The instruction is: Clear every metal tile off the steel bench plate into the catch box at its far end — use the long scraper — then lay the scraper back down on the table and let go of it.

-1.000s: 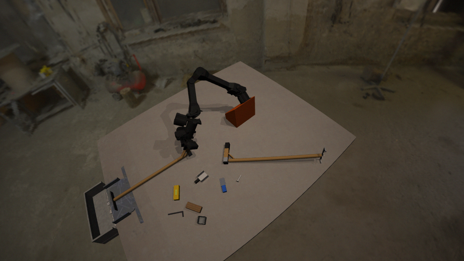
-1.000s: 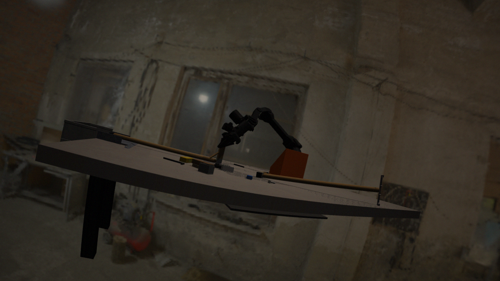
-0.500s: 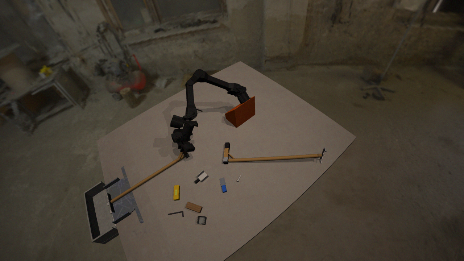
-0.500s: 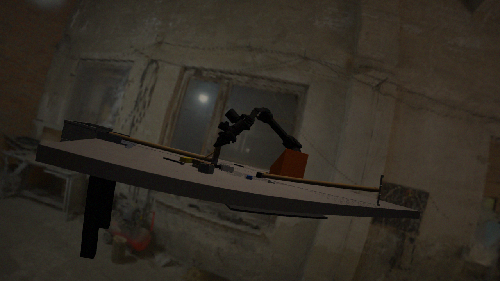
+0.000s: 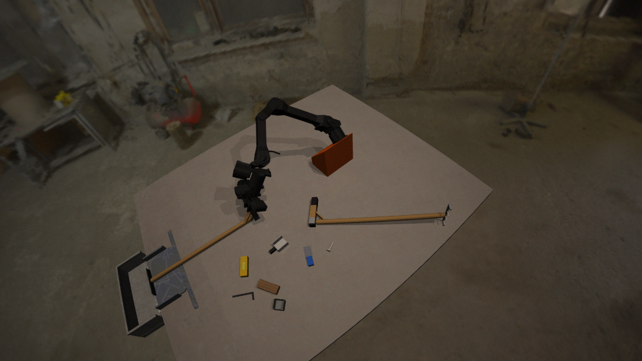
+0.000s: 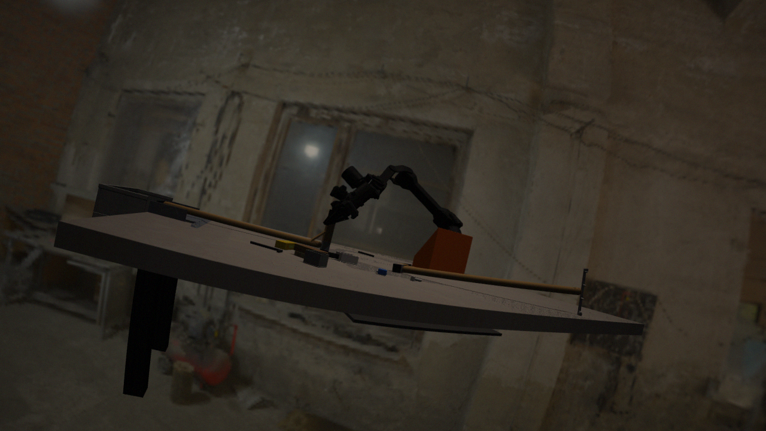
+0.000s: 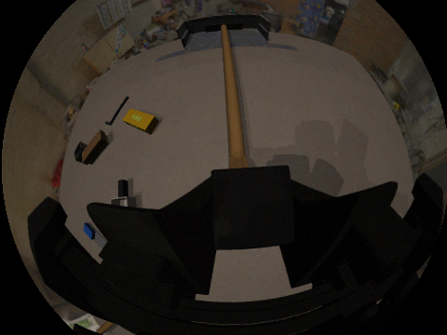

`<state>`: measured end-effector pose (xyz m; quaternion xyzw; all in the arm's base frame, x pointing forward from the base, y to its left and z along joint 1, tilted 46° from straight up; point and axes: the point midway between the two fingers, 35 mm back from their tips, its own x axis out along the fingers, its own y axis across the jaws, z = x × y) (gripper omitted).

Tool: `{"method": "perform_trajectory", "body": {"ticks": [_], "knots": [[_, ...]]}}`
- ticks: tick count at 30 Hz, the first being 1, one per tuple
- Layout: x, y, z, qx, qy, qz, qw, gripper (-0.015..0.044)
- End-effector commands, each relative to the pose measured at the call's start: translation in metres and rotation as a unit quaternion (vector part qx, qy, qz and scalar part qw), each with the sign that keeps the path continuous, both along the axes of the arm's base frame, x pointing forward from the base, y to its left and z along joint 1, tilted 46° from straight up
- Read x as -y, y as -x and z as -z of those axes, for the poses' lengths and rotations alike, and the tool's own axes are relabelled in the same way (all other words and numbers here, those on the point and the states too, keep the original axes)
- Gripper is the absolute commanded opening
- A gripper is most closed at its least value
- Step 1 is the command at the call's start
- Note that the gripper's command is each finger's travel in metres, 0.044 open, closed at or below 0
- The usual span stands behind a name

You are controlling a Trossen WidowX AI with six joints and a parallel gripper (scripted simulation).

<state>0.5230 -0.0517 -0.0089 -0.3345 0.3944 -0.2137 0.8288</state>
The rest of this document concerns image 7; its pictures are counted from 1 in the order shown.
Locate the brown wooden block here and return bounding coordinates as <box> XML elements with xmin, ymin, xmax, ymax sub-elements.
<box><xmin>82</xmin><ymin>130</ymin><xmax>108</xmax><ymax>165</ymax></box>

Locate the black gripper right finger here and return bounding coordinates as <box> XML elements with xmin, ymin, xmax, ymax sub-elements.
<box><xmin>279</xmin><ymin>179</ymin><xmax>399</xmax><ymax>288</ymax></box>

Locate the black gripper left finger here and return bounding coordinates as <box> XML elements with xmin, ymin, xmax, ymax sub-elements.
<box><xmin>87</xmin><ymin>176</ymin><xmax>216</xmax><ymax>295</ymax></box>

